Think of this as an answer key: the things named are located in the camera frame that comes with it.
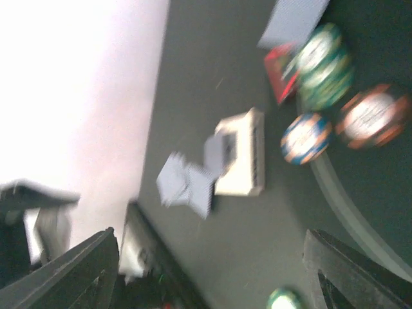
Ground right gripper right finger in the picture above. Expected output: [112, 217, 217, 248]
[303, 229, 411, 308]

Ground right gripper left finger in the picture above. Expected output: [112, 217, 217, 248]
[1, 227, 119, 309]

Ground green chip stack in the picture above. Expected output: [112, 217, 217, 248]
[266, 287, 304, 309]

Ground blue chips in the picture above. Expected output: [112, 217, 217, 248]
[280, 113, 333, 165]

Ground orange chips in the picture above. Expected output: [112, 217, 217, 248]
[335, 84, 411, 149]

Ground green chips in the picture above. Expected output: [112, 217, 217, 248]
[295, 23, 355, 111]

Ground card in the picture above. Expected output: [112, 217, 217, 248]
[257, 0, 329, 49]

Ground round black poker mat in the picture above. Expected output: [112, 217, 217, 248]
[311, 1, 411, 280]

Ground loose cards on table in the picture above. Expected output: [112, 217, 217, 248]
[156, 132, 237, 219]

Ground white card box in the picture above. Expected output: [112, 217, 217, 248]
[214, 108, 265, 196]

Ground red triangle all-in marker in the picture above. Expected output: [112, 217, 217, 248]
[264, 43, 298, 106]

